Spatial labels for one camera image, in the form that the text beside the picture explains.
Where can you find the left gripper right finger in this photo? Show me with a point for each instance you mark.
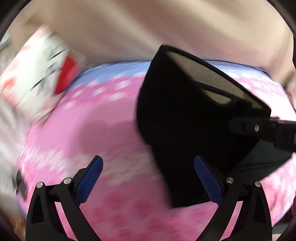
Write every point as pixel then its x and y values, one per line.
pixel 242 212

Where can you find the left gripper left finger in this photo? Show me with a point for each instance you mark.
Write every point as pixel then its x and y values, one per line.
pixel 43 219

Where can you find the black pants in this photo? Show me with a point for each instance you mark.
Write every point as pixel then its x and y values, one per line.
pixel 186 108

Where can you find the beige curtain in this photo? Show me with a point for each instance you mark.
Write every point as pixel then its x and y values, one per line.
pixel 246 32

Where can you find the pink floral bed sheet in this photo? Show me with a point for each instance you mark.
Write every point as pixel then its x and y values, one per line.
pixel 97 117

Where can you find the white cat face pillow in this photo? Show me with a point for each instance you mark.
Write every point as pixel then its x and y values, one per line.
pixel 34 82

